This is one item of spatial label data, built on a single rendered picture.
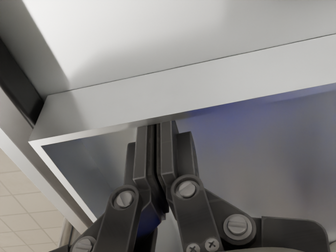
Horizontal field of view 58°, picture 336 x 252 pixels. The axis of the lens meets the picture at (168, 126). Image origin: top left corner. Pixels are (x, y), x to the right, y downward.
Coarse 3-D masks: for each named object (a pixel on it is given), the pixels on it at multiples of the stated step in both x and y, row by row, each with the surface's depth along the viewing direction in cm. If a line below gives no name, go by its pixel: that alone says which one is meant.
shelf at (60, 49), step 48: (0, 0) 13; (48, 0) 13; (96, 0) 13; (144, 0) 13; (192, 0) 13; (240, 0) 13; (288, 0) 13; (48, 48) 15; (96, 48) 15; (144, 48) 15; (192, 48) 15; (240, 48) 15; (0, 144) 19; (48, 192) 23
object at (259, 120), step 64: (192, 64) 16; (256, 64) 14; (320, 64) 13; (64, 128) 14; (128, 128) 14; (192, 128) 18; (256, 128) 19; (320, 128) 19; (256, 192) 23; (320, 192) 24
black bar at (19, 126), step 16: (0, 48) 14; (0, 64) 14; (16, 64) 15; (0, 80) 14; (16, 80) 15; (0, 96) 14; (16, 96) 14; (32, 96) 16; (0, 112) 15; (16, 112) 15; (32, 112) 16; (16, 128) 16; (32, 128) 16; (16, 144) 16; (32, 160) 17; (48, 176) 18; (64, 192) 20; (80, 208) 21
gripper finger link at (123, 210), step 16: (112, 192) 12; (128, 192) 12; (112, 208) 11; (128, 208) 11; (112, 224) 11; (128, 224) 10; (96, 240) 10; (112, 240) 10; (128, 240) 10; (144, 240) 12
